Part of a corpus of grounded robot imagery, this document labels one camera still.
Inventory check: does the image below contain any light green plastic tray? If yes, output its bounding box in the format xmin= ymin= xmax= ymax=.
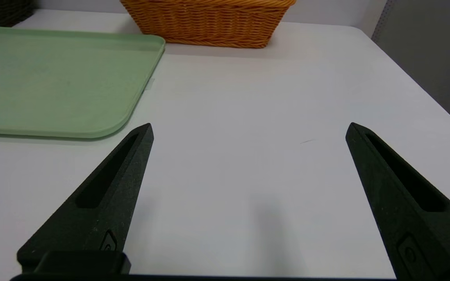
xmin=0 ymin=26 xmax=166 ymax=139

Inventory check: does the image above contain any dark brown wicker basket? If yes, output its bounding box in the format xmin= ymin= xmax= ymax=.
xmin=0 ymin=0 xmax=34 ymax=27

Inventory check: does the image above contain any orange wicker basket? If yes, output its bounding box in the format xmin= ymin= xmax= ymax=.
xmin=120 ymin=0 xmax=296 ymax=49

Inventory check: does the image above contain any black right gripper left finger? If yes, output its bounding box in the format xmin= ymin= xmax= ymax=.
xmin=17 ymin=123 xmax=154 ymax=276

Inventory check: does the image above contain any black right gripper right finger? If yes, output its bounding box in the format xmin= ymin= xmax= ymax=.
xmin=345 ymin=123 xmax=450 ymax=281

